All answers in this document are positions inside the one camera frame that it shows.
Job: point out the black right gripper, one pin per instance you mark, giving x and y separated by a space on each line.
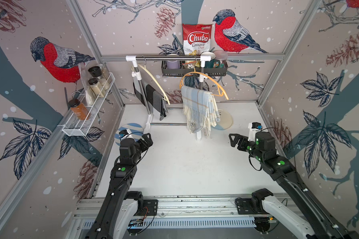
243 139

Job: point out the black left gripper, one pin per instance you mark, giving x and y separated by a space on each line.
148 141

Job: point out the black grey checked scarf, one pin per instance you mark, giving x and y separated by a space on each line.
156 102

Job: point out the blue beige plaid scarf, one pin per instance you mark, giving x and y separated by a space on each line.
200 110

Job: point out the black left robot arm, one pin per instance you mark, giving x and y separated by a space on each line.
120 204

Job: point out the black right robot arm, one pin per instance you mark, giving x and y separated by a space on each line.
316 222

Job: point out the blue cream striped round mat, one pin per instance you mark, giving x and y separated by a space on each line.
136 129

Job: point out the cream and blue plate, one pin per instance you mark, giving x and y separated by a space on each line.
225 120

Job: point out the white and steel clothes rack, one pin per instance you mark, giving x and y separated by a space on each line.
129 58

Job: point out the orange spice jar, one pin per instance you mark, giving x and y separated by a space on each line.
79 109

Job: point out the black lid spice jar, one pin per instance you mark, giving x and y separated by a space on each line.
96 87
96 72

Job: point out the purple cup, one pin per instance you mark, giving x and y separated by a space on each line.
173 64

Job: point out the pink lid jar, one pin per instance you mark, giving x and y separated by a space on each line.
220 59

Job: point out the clear plastic bag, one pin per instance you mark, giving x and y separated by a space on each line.
90 97

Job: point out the red Chuba chips bag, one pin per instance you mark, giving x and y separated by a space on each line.
196 38

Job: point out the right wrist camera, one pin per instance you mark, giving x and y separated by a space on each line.
254 127

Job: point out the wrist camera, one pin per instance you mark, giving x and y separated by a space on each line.
123 134
254 127

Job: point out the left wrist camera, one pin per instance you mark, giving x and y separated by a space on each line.
123 134

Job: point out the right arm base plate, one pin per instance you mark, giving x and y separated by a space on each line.
250 206

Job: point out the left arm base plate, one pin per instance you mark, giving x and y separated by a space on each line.
146 207

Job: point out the black wall basket shelf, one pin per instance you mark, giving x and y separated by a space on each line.
213 72

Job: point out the white wire wall rack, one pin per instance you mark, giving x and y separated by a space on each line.
76 127

